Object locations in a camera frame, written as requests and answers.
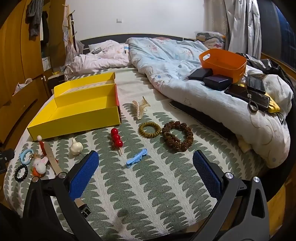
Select clear plastic bag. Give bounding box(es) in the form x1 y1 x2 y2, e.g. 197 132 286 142
65 42 85 66

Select black flat wallet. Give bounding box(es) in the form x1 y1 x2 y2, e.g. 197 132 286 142
224 83 249 96

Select beige strap with buckle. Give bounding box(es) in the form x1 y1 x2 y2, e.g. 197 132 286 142
44 142 90 218

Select white plastic bag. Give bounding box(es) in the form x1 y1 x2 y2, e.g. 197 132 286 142
14 78 33 94

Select brown bead bracelet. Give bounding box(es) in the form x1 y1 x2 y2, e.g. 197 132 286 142
161 120 194 152

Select wooden wardrobe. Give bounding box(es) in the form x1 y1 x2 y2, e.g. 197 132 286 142
0 0 77 144

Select red bead hair stick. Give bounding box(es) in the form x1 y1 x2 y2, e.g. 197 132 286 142
110 127 124 156

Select black bead bracelet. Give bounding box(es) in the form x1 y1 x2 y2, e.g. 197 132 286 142
14 164 28 182

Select yellow hanger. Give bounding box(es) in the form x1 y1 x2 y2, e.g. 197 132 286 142
264 93 281 114

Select orange plastic basket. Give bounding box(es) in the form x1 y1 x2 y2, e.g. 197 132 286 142
199 49 247 84

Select rabbit plush keychain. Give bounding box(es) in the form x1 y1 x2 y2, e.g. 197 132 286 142
29 153 49 178

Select blue hair clip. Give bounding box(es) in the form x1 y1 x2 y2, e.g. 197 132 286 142
126 148 148 168

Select light blue printed quilt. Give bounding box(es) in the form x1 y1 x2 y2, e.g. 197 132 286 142
126 37 290 168

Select pearl hair claw clip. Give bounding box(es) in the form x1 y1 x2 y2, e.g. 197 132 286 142
132 96 151 120

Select blue silicone bracelet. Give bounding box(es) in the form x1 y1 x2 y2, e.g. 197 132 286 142
19 149 33 165

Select dark blue gift box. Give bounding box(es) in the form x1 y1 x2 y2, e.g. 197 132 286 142
203 75 233 91

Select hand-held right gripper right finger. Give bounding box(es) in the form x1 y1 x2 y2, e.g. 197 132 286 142
192 150 270 241

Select black jacket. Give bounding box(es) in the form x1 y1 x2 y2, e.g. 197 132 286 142
238 53 296 78

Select grey curtain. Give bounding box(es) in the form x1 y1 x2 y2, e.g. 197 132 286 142
223 0 263 59

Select dark bed headboard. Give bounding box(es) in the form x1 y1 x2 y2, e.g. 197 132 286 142
80 35 197 49

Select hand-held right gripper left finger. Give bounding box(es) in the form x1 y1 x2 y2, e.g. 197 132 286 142
22 150 103 241

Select hanging grey clothing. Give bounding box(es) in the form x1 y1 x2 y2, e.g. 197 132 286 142
26 0 50 44

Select yellow cardboard box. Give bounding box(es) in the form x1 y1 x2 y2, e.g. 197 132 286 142
27 72 122 141

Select olive spiral hair tie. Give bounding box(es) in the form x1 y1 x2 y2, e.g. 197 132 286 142
139 121 162 139

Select wooden coat rack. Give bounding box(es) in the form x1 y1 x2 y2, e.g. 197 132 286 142
62 5 78 47

